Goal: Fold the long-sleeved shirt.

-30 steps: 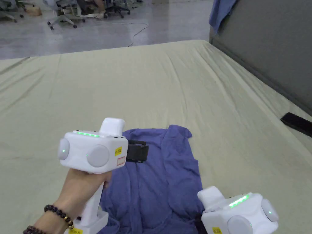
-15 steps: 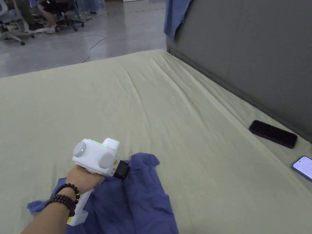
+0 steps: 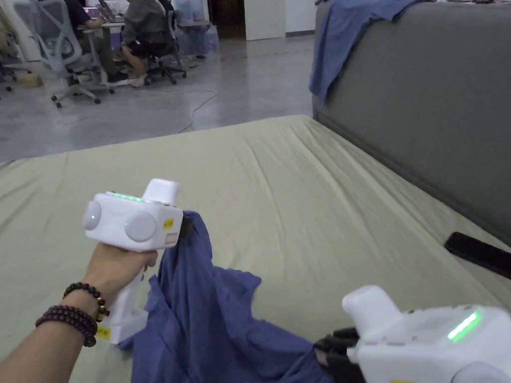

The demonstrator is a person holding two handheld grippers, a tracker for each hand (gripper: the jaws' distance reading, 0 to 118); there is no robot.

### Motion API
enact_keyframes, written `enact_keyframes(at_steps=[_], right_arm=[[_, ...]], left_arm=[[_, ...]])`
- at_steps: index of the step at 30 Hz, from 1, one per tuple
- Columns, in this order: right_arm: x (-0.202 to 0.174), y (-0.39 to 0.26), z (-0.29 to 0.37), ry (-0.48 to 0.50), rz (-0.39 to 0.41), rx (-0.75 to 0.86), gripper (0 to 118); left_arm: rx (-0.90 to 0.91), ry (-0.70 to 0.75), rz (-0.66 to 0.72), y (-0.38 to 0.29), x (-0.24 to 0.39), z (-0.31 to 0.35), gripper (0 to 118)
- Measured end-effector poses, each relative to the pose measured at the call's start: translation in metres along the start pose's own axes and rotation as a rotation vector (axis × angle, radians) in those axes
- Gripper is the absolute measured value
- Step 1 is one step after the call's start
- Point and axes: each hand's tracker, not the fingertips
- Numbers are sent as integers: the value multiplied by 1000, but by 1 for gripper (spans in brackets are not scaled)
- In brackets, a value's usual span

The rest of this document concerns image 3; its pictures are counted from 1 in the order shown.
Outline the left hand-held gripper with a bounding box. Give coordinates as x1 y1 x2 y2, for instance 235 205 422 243
82 178 197 346

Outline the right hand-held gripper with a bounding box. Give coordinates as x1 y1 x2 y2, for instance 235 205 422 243
313 284 511 383

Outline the dark blue shirt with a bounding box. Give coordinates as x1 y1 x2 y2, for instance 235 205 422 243
131 210 337 383

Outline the person's left forearm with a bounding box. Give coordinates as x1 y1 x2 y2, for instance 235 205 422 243
0 281 111 383

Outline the person's left hand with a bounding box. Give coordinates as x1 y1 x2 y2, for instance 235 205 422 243
81 242 160 317

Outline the bed with beige sheet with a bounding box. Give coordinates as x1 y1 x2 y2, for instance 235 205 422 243
0 115 511 383

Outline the black office chair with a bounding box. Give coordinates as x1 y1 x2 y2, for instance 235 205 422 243
137 9 188 85

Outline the black phone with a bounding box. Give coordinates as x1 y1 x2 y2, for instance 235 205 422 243
444 231 511 280

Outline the white desk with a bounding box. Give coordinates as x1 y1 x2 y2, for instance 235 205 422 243
77 19 125 95

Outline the white office chair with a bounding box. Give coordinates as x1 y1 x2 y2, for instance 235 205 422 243
13 0 117 109

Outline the blue cloth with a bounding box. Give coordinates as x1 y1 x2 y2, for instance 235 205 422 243
309 0 428 107

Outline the grey padded headboard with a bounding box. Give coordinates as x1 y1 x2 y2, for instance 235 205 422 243
312 0 511 249

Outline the white floor cable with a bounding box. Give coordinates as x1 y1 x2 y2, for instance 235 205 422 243
175 89 219 135

